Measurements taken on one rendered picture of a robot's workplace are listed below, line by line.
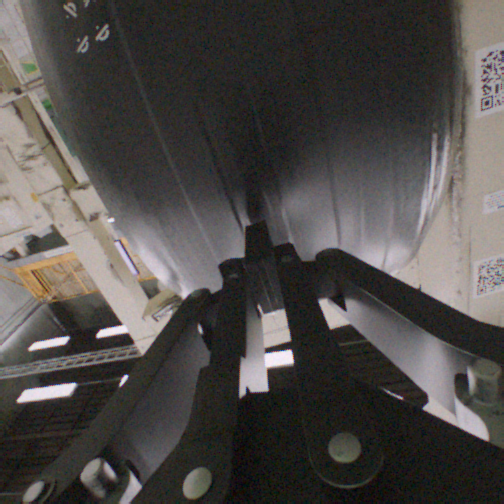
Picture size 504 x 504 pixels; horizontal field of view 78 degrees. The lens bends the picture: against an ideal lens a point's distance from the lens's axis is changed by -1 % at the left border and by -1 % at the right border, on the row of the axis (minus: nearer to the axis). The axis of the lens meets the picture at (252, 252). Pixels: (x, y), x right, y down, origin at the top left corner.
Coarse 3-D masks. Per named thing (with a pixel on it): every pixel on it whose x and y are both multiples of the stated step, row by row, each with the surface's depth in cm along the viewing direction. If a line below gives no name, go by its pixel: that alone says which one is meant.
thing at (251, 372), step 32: (224, 288) 14; (224, 320) 12; (256, 320) 13; (224, 352) 10; (256, 352) 11; (224, 384) 8; (256, 384) 9; (192, 416) 7; (224, 416) 7; (192, 448) 6; (224, 448) 6; (192, 480) 5; (224, 480) 5
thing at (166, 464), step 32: (288, 384) 8; (256, 416) 7; (288, 416) 7; (384, 416) 6; (416, 416) 6; (256, 448) 7; (288, 448) 6; (384, 448) 6; (416, 448) 5; (448, 448) 5; (480, 448) 5; (160, 480) 7; (256, 480) 6; (288, 480) 6; (416, 480) 5; (448, 480) 5; (480, 480) 5
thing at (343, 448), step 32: (288, 256) 15; (288, 288) 12; (288, 320) 10; (320, 320) 10; (320, 352) 8; (320, 384) 7; (352, 384) 6; (320, 416) 6; (352, 416) 5; (320, 448) 5; (352, 448) 5; (320, 480) 5; (352, 480) 5; (384, 480) 5
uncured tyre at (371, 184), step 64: (128, 0) 17; (192, 0) 17; (256, 0) 17; (320, 0) 17; (384, 0) 17; (448, 0) 19; (64, 64) 19; (128, 64) 18; (192, 64) 18; (256, 64) 18; (320, 64) 18; (384, 64) 18; (448, 64) 20; (64, 128) 22; (128, 128) 19; (192, 128) 19; (256, 128) 19; (320, 128) 19; (384, 128) 20; (448, 128) 22; (128, 192) 21; (192, 192) 21; (256, 192) 21; (320, 192) 22; (384, 192) 22; (192, 256) 24; (384, 256) 28
